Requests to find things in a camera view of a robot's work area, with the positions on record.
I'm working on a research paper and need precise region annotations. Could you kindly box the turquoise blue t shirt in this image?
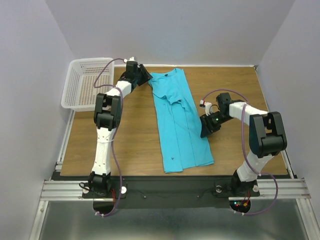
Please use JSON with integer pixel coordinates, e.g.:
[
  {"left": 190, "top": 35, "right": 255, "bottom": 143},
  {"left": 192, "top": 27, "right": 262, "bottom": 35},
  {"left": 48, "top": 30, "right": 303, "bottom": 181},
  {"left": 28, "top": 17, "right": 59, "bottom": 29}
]
[{"left": 148, "top": 68, "right": 214, "bottom": 173}]

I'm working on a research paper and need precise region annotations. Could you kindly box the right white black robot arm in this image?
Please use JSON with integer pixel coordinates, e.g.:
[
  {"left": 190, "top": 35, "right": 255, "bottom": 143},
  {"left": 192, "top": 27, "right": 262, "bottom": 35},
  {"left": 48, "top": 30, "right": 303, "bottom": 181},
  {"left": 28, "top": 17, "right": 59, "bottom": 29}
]
[{"left": 199, "top": 92, "right": 288, "bottom": 196}]

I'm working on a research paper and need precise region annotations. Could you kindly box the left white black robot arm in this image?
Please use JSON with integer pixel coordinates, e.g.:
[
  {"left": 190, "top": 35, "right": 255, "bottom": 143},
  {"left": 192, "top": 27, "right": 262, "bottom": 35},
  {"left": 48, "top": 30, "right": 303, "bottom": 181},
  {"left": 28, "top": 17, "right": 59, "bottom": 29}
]
[{"left": 84, "top": 57, "right": 152, "bottom": 196}]

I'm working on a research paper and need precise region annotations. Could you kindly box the white perforated plastic basket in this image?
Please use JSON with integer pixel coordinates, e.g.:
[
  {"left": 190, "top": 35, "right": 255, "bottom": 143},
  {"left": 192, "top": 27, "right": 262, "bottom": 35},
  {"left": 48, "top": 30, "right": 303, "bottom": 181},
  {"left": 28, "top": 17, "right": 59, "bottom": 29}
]
[{"left": 61, "top": 57, "right": 114, "bottom": 112}]

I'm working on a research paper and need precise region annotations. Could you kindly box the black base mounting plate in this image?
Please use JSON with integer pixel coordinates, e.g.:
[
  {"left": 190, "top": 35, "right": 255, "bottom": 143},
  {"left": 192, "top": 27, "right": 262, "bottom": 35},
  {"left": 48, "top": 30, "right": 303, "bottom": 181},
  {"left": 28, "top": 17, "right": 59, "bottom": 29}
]
[{"left": 82, "top": 175, "right": 260, "bottom": 209}]

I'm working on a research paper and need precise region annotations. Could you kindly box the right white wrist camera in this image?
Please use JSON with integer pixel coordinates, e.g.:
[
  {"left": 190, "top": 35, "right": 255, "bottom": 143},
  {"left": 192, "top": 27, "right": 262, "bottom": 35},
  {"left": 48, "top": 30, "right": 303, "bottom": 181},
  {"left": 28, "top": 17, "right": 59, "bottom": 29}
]
[{"left": 199, "top": 99, "right": 213, "bottom": 116}]

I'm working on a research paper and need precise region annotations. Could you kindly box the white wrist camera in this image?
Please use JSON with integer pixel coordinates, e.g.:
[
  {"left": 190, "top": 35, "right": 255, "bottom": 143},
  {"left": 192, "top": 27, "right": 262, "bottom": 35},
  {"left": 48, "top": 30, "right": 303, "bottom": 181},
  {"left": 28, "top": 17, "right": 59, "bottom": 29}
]
[
  {"left": 199, "top": 99, "right": 213, "bottom": 116},
  {"left": 123, "top": 56, "right": 138, "bottom": 65}
]

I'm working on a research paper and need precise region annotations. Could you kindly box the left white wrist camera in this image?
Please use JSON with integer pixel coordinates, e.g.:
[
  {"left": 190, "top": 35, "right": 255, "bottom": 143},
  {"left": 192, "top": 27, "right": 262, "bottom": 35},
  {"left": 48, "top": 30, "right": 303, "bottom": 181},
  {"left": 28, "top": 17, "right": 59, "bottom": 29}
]
[{"left": 123, "top": 56, "right": 138, "bottom": 65}]

